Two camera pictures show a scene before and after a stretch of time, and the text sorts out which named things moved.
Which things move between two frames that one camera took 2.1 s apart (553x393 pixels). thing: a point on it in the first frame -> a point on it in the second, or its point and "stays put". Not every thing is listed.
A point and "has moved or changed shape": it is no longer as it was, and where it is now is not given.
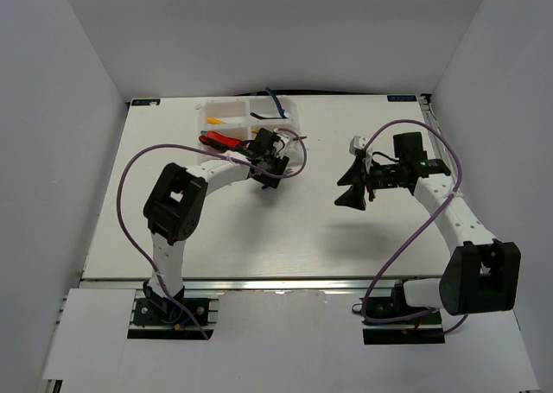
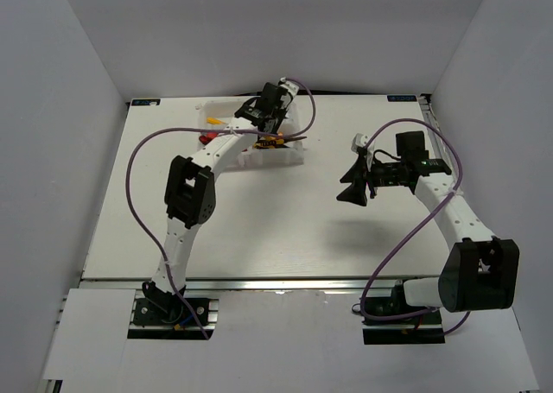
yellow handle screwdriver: x=213 y=120 stays put
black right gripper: x=358 y=176 stays put
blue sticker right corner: x=402 y=98 stays put
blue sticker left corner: x=146 y=102 stays put
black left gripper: x=273 y=179 -> x=282 y=113
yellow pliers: x=295 y=138 has moved or changed shape
